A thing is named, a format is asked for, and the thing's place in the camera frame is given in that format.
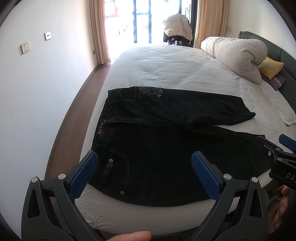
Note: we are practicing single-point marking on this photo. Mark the left hand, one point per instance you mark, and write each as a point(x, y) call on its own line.
point(135, 236)

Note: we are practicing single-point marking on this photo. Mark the left beige curtain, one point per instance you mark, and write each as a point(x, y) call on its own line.
point(97, 15)

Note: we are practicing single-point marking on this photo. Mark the purple pillow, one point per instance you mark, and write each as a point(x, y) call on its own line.
point(276, 82)

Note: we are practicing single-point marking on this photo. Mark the right hand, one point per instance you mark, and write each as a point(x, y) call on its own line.
point(277, 211)

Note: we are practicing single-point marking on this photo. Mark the white puffer jacket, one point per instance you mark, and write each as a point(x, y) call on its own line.
point(177, 25)

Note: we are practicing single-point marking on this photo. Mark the right beige curtain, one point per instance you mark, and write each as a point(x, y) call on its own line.
point(211, 20)

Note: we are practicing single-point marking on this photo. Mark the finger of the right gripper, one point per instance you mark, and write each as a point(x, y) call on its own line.
point(287, 142)
point(269, 149)

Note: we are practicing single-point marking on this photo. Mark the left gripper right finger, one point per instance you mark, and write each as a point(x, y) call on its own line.
point(240, 208)

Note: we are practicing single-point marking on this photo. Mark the beige curtain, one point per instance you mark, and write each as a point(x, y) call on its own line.
point(211, 20)
point(97, 15)

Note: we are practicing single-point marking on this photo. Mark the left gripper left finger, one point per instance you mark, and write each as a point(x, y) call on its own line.
point(49, 210)

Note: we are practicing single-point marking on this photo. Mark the dark clothes under jacket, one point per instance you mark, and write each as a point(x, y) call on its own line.
point(178, 40)

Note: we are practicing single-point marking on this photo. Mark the white wall socket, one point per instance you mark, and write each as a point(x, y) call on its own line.
point(25, 47)

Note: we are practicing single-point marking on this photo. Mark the black framed glass door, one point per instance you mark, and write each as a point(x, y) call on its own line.
point(142, 22)

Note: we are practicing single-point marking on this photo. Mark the white pillow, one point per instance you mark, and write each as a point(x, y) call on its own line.
point(279, 102)

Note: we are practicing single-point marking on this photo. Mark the rolled white duvet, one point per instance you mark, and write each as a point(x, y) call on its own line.
point(242, 56)

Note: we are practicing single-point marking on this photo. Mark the white bed with sheet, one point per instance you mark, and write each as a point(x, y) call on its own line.
point(181, 68)

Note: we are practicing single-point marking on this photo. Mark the yellow pillow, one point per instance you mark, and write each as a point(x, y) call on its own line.
point(270, 68)

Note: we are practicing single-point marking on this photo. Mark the dark green headboard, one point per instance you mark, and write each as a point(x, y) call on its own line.
point(289, 70)

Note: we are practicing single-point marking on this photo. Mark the black denim pants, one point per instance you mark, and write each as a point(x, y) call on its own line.
point(145, 138)

